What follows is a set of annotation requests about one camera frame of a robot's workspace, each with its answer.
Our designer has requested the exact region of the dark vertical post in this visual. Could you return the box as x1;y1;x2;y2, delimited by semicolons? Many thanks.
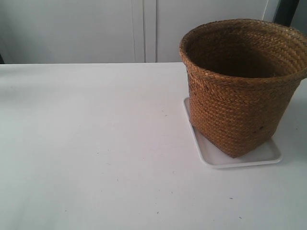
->
273;0;300;27

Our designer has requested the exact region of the brown woven basket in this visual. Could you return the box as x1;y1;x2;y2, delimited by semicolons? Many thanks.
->
179;19;307;158

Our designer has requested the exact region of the white plastic tray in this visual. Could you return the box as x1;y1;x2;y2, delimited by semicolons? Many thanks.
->
183;97;283;170

